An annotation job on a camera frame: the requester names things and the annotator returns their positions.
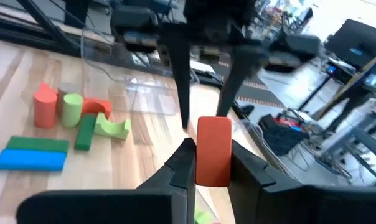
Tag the light green cylinder block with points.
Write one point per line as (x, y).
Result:
(72, 110)

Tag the red arch block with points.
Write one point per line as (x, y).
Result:
(96, 104)

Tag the red cylinder block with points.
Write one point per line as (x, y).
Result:
(45, 109)

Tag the blue long block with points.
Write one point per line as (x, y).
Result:
(30, 160)

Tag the red long block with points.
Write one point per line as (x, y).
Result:
(213, 149)

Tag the light green arch block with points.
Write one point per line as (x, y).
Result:
(110, 129)

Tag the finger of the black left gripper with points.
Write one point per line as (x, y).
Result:
(237, 77)
(180, 68)

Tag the green long block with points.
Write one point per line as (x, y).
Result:
(85, 133)
(37, 144)

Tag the black monitor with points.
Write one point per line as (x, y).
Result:
(356, 40)

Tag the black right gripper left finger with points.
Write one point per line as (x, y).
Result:
(163, 199)

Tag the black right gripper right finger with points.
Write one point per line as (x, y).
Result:
(269, 202)

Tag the black crate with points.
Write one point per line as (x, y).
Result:
(278, 137)

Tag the orange striped floor mat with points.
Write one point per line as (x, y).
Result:
(256, 90)

